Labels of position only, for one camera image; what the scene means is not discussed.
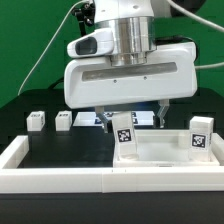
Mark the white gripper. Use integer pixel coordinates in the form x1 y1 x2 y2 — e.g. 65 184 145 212
63 41 198 134

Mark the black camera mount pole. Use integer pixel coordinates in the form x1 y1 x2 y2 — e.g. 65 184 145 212
71 3 95 36

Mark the black cable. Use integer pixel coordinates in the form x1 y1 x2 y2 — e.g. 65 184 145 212
48 75 67 90

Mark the white square table top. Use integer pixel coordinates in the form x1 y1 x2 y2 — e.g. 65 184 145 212
113 130 221 167

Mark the white cable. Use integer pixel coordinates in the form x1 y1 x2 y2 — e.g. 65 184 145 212
17 0 88 97

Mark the white U-shaped fence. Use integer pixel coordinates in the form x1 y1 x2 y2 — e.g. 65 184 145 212
0 135 224 194

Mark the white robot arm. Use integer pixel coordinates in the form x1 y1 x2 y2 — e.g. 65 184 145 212
64 0 224 131

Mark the white sheet with tags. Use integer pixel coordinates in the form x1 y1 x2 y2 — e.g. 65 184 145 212
73 111 154 127

